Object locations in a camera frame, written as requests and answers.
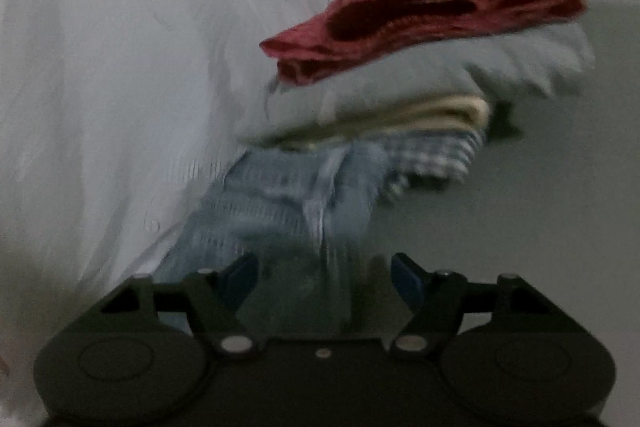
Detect cream folded garment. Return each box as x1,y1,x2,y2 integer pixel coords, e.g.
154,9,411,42
268,94,491,148

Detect white folded garment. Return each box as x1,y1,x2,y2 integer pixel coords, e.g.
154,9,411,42
235,22,596,143

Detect white carrot print sheet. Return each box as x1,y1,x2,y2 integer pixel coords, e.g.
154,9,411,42
1,0,331,426

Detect blue denim jeans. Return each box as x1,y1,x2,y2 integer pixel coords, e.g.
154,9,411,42
154,143,390,338

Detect blue plaid folded garment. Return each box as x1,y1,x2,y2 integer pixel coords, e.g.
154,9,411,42
372,130,486,202

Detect red folded garment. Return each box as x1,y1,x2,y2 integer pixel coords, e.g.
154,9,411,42
260,0,586,86

